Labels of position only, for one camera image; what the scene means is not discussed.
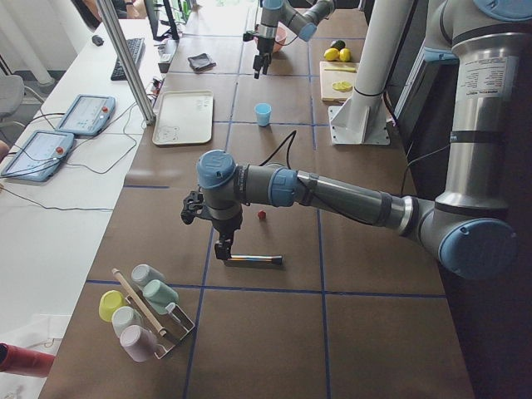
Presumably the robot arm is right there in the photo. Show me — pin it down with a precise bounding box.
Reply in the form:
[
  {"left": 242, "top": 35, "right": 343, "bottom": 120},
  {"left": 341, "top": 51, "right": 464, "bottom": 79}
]
[
  {"left": 181, "top": 1, "right": 531, "bottom": 279},
  {"left": 244, "top": 0, "right": 337, "bottom": 79}
]

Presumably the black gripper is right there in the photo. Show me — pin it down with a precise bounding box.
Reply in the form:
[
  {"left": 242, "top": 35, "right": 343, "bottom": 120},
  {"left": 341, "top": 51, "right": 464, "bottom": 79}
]
[
  {"left": 253, "top": 36, "right": 273, "bottom": 79},
  {"left": 212, "top": 210, "right": 243, "bottom": 260}
]

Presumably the black monitor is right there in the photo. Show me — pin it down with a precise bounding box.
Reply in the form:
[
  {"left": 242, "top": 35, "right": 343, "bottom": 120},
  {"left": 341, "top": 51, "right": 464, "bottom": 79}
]
[{"left": 144, "top": 0, "right": 180, "bottom": 42}]

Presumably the wooden cutting board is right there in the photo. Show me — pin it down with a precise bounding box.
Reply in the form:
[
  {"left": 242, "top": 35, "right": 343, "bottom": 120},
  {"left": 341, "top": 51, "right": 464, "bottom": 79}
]
[{"left": 319, "top": 62, "right": 359, "bottom": 102}]

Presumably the cream bear tray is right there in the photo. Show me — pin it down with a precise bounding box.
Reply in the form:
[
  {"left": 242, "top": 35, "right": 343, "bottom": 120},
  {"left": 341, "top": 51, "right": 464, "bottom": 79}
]
[{"left": 152, "top": 90, "right": 214, "bottom": 146}]

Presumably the yellow lemon near board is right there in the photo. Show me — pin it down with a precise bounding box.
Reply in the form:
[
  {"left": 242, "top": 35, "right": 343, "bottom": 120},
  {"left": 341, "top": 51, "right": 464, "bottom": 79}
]
[{"left": 323, "top": 47, "right": 340, "bottom": 62}]

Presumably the blue teach pendant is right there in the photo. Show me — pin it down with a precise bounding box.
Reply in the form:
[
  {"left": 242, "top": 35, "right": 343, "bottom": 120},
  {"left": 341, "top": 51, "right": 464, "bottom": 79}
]
[
  {"left": 56, "top": 94, "right": 116, "bottom": 136},
  {"left": 1, "top": 131, "right": 75, "bottom": 183}
]

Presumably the black computer mouse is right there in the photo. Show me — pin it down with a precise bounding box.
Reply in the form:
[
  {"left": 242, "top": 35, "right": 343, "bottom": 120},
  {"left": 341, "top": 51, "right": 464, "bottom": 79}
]
[{"left": 91, "top": 35, "right": 104, "bottom": 47}]

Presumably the light blue plastic cup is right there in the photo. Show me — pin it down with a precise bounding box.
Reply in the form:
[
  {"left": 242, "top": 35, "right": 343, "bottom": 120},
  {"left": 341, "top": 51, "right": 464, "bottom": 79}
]
[{"left": 254, "top": 102, "right": 272, "bottom": 126}]

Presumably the pink cup on rack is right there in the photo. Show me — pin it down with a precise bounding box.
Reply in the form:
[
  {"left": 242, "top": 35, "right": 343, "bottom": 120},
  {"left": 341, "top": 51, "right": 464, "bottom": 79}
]
[{"left": 120, "top": 325, "right": 158, "bottom": 362}]

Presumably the green lime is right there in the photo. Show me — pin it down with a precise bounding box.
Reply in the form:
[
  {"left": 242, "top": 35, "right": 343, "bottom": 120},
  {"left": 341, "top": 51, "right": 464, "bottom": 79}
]
[{"left": 329, "top": 40, "right": 346, "bottom": 51}]

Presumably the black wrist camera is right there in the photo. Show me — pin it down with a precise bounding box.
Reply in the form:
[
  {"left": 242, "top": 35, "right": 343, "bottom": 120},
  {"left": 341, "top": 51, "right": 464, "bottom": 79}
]
[
  {"left": 180, "top": 190, "right": 210, "bottom": 225},
  {"left": 243, "top": 31, "right": 259, "bottom": 42}
]

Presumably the pale white cup on rack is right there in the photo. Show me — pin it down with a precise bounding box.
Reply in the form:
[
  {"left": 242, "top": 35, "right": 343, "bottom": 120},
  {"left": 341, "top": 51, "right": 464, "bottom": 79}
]
[{"left": 111, "top": 306, "right": 144, "bottom": 338}]

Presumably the yellow lemon far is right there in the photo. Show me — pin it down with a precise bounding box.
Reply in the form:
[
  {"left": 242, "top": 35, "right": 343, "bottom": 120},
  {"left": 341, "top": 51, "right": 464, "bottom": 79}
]
[{"left": 338, "top": 47, "right": 352, "bottom": 62}]

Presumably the grey-green cup on rack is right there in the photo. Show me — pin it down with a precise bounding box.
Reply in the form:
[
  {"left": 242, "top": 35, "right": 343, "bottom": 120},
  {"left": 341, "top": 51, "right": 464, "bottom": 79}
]
[{"left": 131, "top": 264, "right": 165, "bottom": 288}]

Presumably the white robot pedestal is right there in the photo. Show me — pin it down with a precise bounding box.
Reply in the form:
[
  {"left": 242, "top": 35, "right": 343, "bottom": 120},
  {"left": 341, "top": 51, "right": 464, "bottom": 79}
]
[{"left": 328, "top": 0, "right": 414, "bottom": 145}]

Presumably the lemon slices stack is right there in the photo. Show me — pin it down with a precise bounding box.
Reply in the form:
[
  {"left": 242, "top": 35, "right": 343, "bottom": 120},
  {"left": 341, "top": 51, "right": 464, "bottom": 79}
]
[{"left": 332, "top": 81, "right": 353, "bottom": 92}]

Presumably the aluminium frame post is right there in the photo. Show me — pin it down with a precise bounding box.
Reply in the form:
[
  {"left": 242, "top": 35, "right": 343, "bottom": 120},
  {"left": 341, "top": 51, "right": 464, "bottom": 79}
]
[{"left": 96, "top": 0, "right": 156, "bottom": 126}]

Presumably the grey folded cloth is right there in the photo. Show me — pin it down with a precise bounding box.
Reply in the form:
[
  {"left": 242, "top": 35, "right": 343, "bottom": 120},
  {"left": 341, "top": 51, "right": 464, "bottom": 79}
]
[{"left": 188, "top": 53, "right": 217, "bottom": 73}]

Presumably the pink bowl of ice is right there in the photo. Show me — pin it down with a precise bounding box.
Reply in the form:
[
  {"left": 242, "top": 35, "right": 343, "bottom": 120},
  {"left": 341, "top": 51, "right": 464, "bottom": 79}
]
[{"left": 273, "top": 23, "right": 287, "bottom": 53}]

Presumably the steel muddler black tip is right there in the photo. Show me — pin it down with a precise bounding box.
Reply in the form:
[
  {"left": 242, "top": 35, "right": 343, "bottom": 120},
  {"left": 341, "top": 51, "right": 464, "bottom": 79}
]
[{"left": 224, "top": 254, "right": 283, "bottom": 266}]

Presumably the mint cup on rack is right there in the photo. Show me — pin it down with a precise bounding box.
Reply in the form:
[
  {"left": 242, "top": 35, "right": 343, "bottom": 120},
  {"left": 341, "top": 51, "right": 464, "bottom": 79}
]
[{"left": 142, "top": 279, "right": 179, "bottom": 315}]

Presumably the near blue teach pendant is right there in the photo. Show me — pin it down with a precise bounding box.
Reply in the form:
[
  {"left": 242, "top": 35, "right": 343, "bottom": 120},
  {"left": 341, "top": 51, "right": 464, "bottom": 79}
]
[{"left": 1, "top": 131, "right": 75, "bottom": 183}]

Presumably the yellow plastic knife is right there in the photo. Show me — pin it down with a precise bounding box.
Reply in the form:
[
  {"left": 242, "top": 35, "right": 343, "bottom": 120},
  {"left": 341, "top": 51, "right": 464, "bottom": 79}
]
[{"left": 323, "top": 66, "right": 357, "bottom": 73}]

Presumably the far blue teach pendant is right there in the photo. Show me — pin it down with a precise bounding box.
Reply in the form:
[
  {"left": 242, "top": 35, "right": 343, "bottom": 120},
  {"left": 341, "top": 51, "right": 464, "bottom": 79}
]
[{"left": 56, "top": 94, "right": 116, "bottom": 136}]

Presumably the red bottle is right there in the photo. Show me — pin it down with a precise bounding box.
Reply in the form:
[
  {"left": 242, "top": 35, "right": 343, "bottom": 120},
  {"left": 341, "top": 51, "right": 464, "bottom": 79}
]
[{"left": 1, "top": 342, "right": 55, "bottom": 377}]

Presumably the metal cup rack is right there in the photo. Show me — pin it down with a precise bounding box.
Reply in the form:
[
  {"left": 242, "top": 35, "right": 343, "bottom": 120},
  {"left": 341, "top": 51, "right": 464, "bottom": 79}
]
[{"left": 112, "top": 268, "right": 195, "bottom": 360}]

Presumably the yellow cup on rack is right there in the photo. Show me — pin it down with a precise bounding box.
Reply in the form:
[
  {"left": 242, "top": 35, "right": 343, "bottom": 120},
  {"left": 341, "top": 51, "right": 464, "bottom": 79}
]
[{"left": 98, "top": 290, "right": 126, "bottom": 323}]

